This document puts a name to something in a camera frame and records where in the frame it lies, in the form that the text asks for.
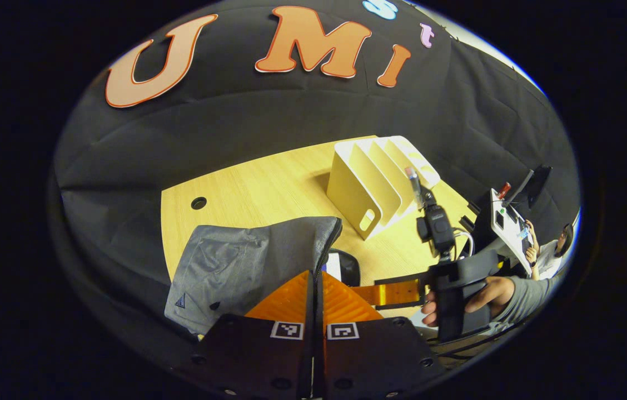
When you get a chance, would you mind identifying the grey schoolbag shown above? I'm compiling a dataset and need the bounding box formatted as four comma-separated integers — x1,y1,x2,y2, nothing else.
165,216,361,337

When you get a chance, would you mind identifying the white bookshelf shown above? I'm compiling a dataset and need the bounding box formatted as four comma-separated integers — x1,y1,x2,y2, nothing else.
326,136,441,241

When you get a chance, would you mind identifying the blue spine book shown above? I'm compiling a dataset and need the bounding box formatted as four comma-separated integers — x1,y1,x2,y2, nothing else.
325,253,346,283

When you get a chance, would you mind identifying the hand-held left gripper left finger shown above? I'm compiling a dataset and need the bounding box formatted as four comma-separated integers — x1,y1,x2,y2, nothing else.
180,269,314,400

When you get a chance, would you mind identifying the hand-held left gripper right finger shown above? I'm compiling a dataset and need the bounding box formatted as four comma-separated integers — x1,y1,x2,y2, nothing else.
313,269,447,400

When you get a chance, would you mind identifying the black monitor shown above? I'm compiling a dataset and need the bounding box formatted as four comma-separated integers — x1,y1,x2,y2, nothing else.
505,165,552,209

